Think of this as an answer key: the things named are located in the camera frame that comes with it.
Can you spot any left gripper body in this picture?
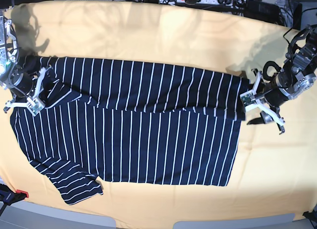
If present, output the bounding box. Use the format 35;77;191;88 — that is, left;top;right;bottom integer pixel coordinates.
260;75;290;110

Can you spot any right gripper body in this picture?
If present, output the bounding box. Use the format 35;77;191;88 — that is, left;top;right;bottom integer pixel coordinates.
9;70;45;105

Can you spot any navy white striped T-shirt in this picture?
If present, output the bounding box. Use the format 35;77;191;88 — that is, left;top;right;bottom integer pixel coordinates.
10;56;249;205

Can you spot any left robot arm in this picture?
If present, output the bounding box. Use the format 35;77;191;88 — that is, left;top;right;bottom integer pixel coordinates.
240;25;317;128

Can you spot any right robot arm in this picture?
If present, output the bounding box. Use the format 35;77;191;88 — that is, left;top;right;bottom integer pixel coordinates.
0;8;50;113

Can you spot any yellow tablecloth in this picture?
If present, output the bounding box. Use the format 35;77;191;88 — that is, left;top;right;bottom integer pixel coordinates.
0;0;317;229

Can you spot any black power adapter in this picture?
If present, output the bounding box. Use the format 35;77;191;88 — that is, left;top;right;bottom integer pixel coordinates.
244;0;280;17

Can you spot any black clamp right corner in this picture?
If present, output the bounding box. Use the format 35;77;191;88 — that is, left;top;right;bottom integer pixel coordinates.
303;210;317;229

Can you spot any red black clamp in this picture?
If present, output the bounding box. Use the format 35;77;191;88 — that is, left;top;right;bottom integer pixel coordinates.
0;184;29;206

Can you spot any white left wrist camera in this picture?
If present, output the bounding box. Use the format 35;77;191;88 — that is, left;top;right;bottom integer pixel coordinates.
240;90;258;112

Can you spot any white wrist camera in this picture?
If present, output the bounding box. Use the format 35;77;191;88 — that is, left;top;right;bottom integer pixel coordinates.
26;97;45;116
240;90;258;112

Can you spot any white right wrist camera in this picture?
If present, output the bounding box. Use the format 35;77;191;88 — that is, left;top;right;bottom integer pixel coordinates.
26;97;45;116

